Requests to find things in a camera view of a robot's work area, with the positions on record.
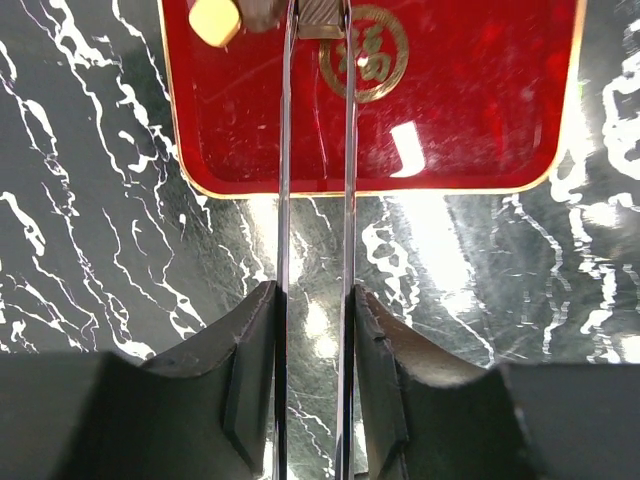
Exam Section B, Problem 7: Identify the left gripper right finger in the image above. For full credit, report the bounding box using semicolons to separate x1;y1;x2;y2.
354;287;639;479

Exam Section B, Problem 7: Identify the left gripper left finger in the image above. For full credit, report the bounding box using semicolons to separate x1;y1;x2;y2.
1;281;276;479

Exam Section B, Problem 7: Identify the dark chocolate piece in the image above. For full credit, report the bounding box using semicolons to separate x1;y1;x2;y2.
297;0;345;40

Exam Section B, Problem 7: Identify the tan hexagon chocolate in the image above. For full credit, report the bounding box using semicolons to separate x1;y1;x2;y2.
188;0;241;48

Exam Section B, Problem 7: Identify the dark hexagon chocolate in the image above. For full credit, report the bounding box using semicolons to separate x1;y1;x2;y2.
237;0;287;33

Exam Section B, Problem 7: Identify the red lacquer tray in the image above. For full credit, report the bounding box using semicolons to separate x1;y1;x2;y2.
159;1;586;199

